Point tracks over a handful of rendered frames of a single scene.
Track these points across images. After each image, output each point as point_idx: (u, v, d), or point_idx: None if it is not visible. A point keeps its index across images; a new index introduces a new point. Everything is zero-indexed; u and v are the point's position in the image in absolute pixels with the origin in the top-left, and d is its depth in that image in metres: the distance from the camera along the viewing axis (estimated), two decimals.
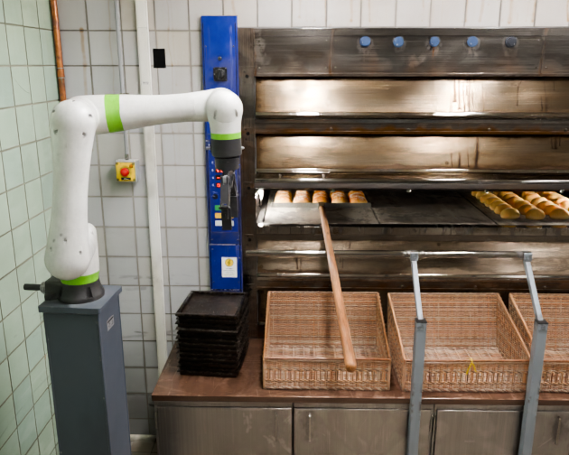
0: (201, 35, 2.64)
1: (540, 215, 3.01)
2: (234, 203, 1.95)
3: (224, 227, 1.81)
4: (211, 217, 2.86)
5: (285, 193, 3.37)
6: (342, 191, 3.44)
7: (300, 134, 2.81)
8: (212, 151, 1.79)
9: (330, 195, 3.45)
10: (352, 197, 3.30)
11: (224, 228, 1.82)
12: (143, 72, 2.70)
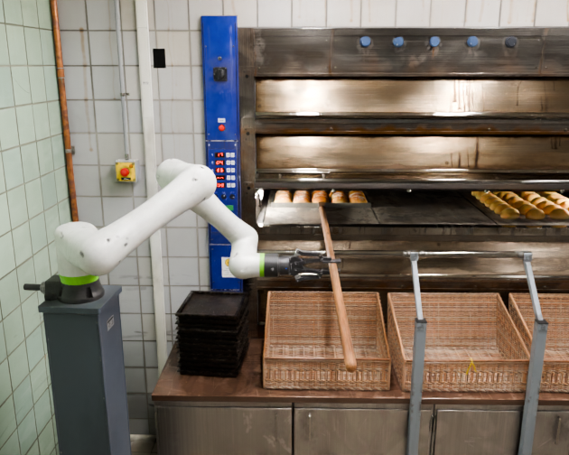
0: (201, 35, 2.64)
1: (540, 215, 3.01)
2: (330, 257, 2.30)
3: (337, 270, 2.32)
4: None
5: (284, 193, 3.37)
6: (342, 191, 3.44)
7: (300, 134, 2.81)
8: None
9: (330, 195, 3.45)
10: (352, 197, 3.30)
11: (339, 270, 2.32)
12: (143, 72, 2.70)
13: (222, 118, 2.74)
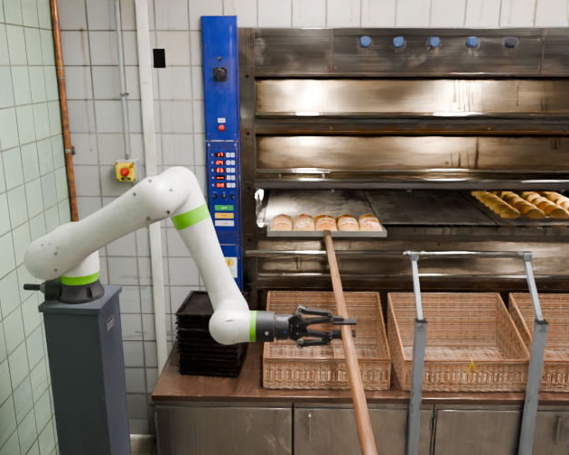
0: (201, 35, 2.64)
1: (540, 215, 3.01)
2: (341, 317, 1.75)
3: (351, 333, 1.78)
4: (211, 217, 2.86)
5: (284, 218, 2.83)
6: (351, 216, 2.90)
7: (300, 134, 2.81)
8: None
9: (337, 220, 2.90)
10: (364, 224, 2.76)
11: (353, 333, 1.78)
12: (143, 72, 2.70)
13: (222, 118, 2.74)
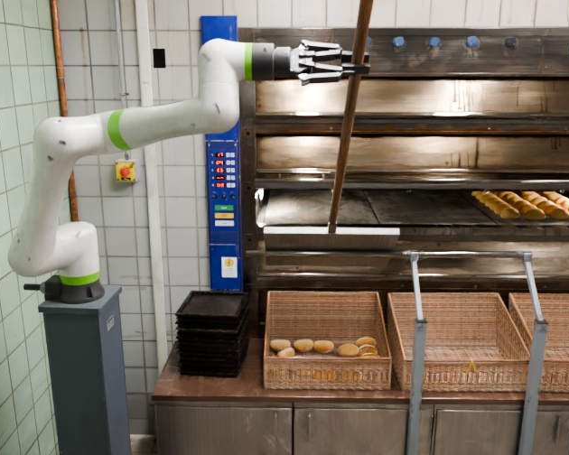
0: (201, 35, 2.64)
1: (540, 215, 3.01)
2: (351, 51, 1.52)
3: (365, 72, 1.50)
4: (211, 217, 2.86)
5: None
6: None
7: (300, 134, 2.81)
8: (266, 79, 1.53)
9: (340, 367, 2.70)
10: (360, 346, 2.89)
11: (367, 72, 1.50)
12: (143, 72, 2.70)
13: None
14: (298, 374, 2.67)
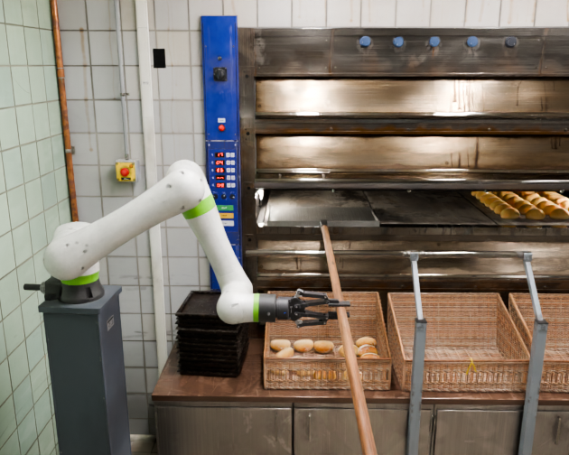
0: (201, 35, 2.64)
1: (540, 215, 3.01)
2: (337, 299, 1.93)
3: (346, 314, 1.95)
4: None
5: None
6: None
7: (300, 134, 2.81)
8: None
9: (340, 367, 2.70)
10: (360, 346, 2.89)
11: (348, 314, 1.95)
12: (143, 72, 2.70)
13: (222, 118, 2.74)
14: (298, 374, 2.67)
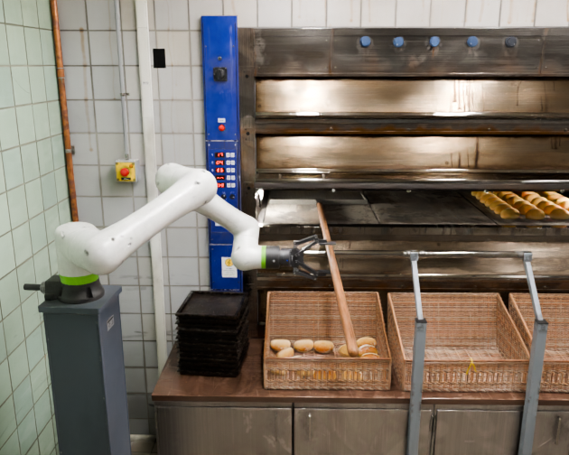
0: (201, 35, 2.64)
1: (540, 215, 3.01)
2: (325, 239, 2.36)
3: None
4: None
5: None
6: None
7: (300, 134, 2.81)
8: None
9: (340, 367, 2.70)
10: (360, 346, 2.89)
11: None
12: (143, 72, 2.70)
13: (222, 118, 2.74)
14: (298, 374, 2.67)
